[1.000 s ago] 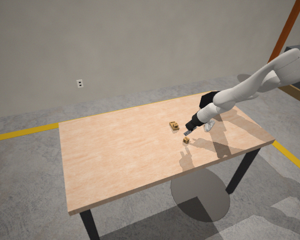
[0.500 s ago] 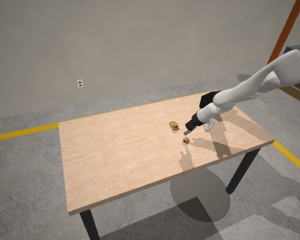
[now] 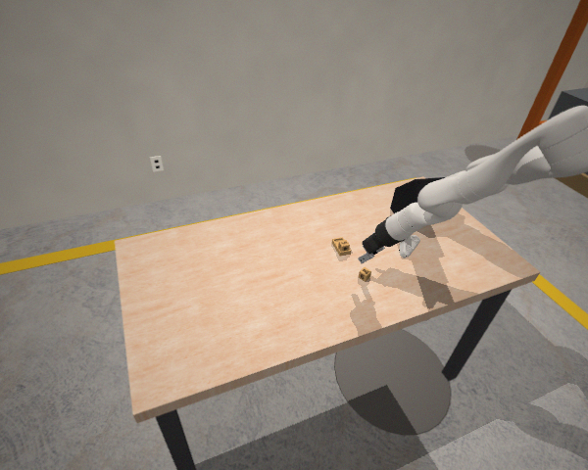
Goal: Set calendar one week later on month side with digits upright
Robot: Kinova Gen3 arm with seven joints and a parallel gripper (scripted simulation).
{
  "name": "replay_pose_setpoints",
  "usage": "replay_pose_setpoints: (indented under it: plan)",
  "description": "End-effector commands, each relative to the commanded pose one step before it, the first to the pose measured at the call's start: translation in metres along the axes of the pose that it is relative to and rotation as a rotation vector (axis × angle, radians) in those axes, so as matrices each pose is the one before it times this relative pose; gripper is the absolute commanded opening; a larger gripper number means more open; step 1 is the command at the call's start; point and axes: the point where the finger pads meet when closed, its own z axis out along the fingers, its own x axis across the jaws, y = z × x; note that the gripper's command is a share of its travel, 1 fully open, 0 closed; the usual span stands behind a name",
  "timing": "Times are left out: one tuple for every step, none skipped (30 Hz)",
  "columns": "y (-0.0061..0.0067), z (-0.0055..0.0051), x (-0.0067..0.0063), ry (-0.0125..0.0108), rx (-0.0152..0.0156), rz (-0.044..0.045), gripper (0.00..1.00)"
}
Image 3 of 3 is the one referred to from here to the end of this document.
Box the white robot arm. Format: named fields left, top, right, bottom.
left=398, top=106, right=588, bottom=233

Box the tan wooden number cube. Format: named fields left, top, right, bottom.
left=358, top=267, right=371, bottom=282
left=338, top=240, right=350, bottom=252

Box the tan wooden tray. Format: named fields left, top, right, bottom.
left=331, top=237, right=351, bottom=256

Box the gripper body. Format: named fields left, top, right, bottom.
left=362, top=212, right=420, bottom=259

